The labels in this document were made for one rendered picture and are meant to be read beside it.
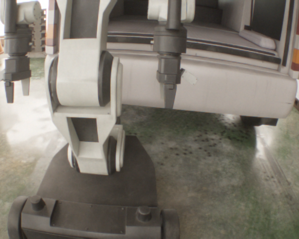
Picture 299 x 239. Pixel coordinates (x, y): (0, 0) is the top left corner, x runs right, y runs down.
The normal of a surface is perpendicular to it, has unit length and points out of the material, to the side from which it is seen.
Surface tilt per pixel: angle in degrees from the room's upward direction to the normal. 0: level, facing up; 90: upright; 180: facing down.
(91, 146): 30
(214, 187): 0
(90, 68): 66
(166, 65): 79
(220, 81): 85
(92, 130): 120
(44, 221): 45
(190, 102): 96
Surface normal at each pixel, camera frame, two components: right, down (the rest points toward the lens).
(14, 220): 0.11, -0.43
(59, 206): 0.07, -0.88
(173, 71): 0.04, 0.29
